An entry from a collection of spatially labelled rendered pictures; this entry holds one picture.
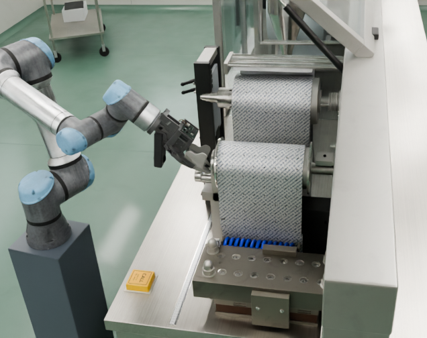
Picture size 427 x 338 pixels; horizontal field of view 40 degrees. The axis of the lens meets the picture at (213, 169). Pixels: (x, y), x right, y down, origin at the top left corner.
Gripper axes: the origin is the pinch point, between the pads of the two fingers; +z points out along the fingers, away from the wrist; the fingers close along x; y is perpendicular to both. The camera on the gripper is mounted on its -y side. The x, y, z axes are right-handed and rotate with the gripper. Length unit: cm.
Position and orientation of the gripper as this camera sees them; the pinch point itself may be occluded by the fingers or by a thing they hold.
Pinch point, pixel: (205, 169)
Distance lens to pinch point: 170.0
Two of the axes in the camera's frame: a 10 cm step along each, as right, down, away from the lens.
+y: 5.8, -6.1, -5.4
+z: 7.8, 6.0, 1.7
